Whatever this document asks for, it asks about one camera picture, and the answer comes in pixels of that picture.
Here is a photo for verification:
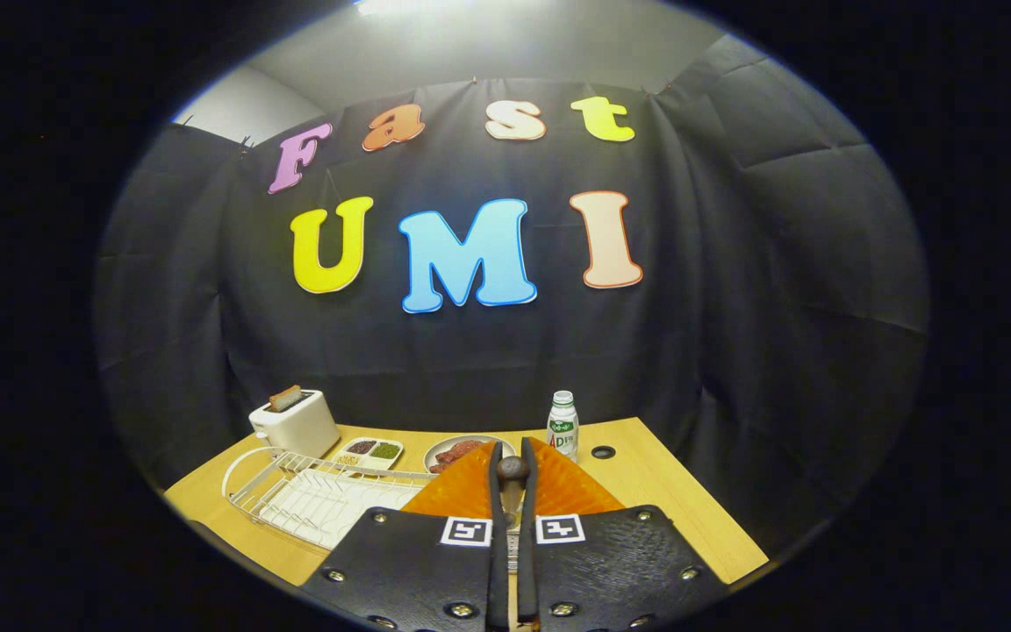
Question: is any beige round plate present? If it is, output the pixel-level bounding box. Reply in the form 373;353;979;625
423;435;515;475

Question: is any white drink bottle green cap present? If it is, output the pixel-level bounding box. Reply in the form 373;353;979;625
546;391;579;463

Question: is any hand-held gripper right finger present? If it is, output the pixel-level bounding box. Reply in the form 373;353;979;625
519;436;730;632

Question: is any wooden-handled spoon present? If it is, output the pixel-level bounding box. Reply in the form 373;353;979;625
495;456;531;535

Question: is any beige divided tray with handle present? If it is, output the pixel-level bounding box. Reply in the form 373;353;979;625
330;436;405;478

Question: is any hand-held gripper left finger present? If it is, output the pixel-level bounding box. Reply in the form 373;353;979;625
299;442;511;632

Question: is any black backdrop cloth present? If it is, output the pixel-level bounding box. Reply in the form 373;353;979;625
93;35;932;554

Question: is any white toaster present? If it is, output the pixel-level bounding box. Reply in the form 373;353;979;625
248;389;341;460

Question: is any white wire dish rack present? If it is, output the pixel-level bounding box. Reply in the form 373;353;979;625
222;447;436;552

